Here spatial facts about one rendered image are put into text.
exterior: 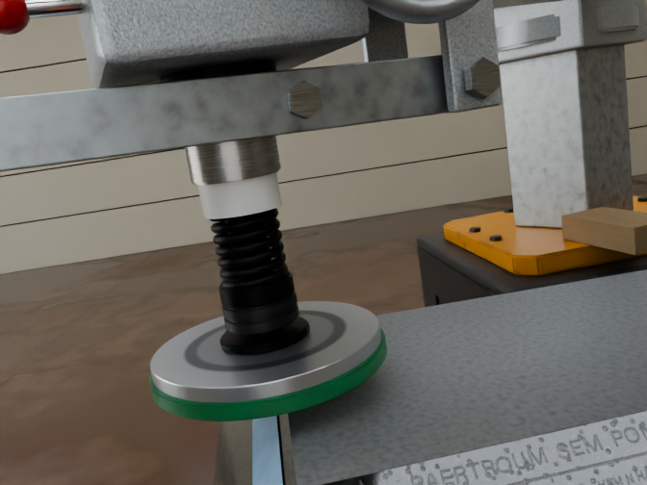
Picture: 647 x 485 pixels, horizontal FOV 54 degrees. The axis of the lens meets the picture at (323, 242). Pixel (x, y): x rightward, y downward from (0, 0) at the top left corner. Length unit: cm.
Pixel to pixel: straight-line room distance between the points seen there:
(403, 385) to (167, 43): 35
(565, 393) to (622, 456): 7
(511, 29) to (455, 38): 87
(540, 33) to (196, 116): 99
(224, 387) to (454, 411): 19
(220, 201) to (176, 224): 623
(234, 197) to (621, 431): 35
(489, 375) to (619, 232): 69
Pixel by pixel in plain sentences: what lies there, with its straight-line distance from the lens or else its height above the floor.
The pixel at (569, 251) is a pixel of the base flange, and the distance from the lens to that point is 130.
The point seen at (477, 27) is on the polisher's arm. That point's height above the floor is 115.
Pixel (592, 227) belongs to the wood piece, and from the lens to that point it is 131.
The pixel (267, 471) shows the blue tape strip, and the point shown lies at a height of 83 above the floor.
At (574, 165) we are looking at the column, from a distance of 144.
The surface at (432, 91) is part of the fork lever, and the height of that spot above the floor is 110.
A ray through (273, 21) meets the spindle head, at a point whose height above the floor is 117.
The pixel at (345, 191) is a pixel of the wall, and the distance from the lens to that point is 660.
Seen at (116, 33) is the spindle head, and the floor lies 117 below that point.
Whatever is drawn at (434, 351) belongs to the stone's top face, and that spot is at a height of 85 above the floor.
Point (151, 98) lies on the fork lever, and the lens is 50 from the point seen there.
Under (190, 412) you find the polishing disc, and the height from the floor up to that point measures 89.
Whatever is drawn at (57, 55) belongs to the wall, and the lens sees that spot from 702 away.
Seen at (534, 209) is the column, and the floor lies 82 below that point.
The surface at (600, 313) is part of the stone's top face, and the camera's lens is 74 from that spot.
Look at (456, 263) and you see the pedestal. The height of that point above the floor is 74.
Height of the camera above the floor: 110
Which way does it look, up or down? 11 degrees down
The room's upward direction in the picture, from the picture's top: 9 degrees counter-clockwise
